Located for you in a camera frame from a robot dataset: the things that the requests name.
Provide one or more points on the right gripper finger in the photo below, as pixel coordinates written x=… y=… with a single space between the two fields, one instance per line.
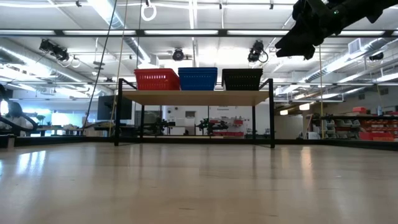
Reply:
x=298 y=42

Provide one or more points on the black overhead frame bar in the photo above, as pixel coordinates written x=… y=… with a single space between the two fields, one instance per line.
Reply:
x=140 y=32

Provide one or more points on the round black ceiling camera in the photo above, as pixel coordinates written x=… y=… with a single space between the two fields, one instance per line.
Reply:
x=178 y=55

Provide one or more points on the black twin ceiling light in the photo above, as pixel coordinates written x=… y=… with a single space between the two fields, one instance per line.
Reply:
x=59 y=53

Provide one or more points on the grey metal bracket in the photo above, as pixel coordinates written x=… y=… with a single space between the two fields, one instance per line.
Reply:
x=9 y=142

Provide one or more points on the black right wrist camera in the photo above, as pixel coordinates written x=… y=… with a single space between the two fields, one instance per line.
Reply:
x=306 y=11

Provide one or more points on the black background robot arm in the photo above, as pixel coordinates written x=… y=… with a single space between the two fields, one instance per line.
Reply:
x=211 y=126
x=161 y=126

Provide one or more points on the red plastic basket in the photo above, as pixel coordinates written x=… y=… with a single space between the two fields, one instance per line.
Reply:
x=157 y=70
x=157 y=82

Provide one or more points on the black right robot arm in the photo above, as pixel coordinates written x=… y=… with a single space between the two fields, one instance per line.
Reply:
x=379 y=7

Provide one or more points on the person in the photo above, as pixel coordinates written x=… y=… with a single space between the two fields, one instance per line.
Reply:
x=15 y=109

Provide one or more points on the black monitor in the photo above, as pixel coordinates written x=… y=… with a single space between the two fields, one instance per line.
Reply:
x=105 y=107

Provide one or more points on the blue plastic basket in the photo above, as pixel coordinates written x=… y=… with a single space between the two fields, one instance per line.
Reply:
x=197 y=81
x=197 y=69

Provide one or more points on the wooden shelf with black frame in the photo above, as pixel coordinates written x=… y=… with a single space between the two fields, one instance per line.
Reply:
x=199 y=98

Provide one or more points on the small black ceiling device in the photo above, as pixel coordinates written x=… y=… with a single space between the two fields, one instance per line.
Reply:
x=377 y=56

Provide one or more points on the white rack with red bins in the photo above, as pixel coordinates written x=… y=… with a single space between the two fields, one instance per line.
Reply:
x=236 y=129

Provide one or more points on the white air vent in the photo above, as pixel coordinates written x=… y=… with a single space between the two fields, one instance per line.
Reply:
x=354 y=46

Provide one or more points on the white LED light strip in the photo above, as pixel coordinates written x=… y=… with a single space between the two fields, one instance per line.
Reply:
x=180 y=32
x=99 y=32
x=31 y=32
x=255 y=32
x=363 y=32

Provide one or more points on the black metal table frame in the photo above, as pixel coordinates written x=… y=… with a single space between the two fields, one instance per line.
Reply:
x=342 y=143

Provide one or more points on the background workbench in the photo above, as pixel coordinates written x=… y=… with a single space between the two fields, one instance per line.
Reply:
x=62 y=130

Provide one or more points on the storage rack with bins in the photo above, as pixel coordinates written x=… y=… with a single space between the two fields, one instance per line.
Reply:
x=377 y=127

